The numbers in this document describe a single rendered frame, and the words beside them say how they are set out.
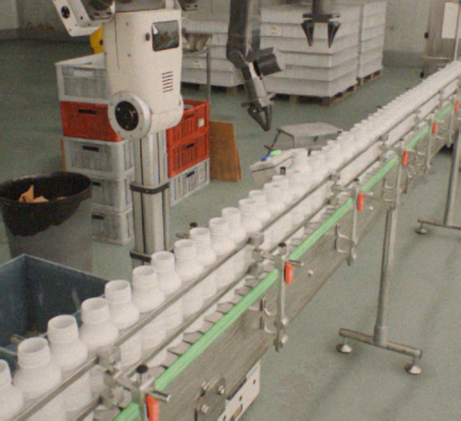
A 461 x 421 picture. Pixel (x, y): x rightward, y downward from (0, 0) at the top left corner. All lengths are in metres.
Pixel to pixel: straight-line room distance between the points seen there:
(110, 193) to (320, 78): 4.57
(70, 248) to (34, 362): 2.17
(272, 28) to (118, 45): 6.18
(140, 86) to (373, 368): 1.60
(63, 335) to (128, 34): 1.17
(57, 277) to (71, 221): 1.40
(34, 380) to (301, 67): 7.24
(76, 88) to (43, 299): 2.24
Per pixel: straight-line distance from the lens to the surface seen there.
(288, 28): 7.91
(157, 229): 2.07
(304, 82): 7.90
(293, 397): 2.58
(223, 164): 4.89
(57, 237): 2.92
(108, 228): 3.86
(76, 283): 1.50
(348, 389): 2.65
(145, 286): 0.97
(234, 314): 1.18
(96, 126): 3.69
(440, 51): 5.81
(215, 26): 8.51
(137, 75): 1.87
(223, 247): 1.14
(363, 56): 9.37
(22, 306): 1.64
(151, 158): 2.00
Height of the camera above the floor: 1.61
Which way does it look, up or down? 20 degrees down
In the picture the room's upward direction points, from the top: straight up
